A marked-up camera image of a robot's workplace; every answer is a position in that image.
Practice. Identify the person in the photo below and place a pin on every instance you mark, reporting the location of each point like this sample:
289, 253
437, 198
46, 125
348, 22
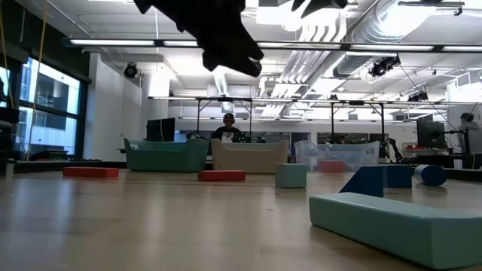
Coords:
227, 131

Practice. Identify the pale plastic bin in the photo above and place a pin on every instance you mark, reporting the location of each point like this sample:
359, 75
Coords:
248, 160

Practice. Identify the light teal cube block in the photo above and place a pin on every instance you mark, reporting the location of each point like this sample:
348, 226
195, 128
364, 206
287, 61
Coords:
290, 176

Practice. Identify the light teal long block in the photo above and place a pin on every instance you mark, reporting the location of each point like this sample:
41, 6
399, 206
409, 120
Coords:
395, 226

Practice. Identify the black monitor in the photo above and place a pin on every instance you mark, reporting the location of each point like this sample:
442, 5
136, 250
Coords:
160, 130
431, 135

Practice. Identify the black metal background frame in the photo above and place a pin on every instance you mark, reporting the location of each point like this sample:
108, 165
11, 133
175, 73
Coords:
356, 102
226, 99

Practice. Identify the black device on stand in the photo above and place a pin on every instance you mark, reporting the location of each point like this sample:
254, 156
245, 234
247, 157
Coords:
467, 117

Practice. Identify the blue cube block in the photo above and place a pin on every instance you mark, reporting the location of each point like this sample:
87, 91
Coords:
398, 177

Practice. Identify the black bar with light strips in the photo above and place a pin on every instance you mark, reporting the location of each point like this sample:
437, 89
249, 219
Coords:
113, 42

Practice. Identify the clear plastic bin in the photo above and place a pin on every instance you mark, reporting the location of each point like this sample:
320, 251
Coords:
357, 156

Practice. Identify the black desk with equipment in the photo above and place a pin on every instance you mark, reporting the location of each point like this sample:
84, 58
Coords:
433, 160

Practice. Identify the large window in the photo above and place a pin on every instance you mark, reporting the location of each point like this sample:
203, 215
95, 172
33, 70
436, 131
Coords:
49, 124

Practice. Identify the red rectangular block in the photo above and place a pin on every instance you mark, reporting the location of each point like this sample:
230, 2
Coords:
331, 167

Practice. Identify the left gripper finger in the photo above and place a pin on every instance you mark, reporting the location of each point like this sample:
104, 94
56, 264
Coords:
226, 59
246, 47

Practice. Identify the black aluminium rig frame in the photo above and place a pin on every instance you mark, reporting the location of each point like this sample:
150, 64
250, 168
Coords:
56, 165

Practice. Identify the red long block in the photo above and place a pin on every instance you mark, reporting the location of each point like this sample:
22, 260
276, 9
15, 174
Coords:
90, 172
222, 176

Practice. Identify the black background robot arm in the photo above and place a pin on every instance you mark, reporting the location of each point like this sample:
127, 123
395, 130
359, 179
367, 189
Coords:
393, 150

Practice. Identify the green plastic bin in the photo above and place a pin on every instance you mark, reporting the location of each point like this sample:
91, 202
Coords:
165, 158

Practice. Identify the silver ventilation duct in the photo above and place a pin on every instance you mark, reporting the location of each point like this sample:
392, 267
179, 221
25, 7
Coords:
373, 26

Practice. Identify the blue cylinder block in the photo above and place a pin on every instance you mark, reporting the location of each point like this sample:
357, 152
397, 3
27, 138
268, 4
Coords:
431, 175

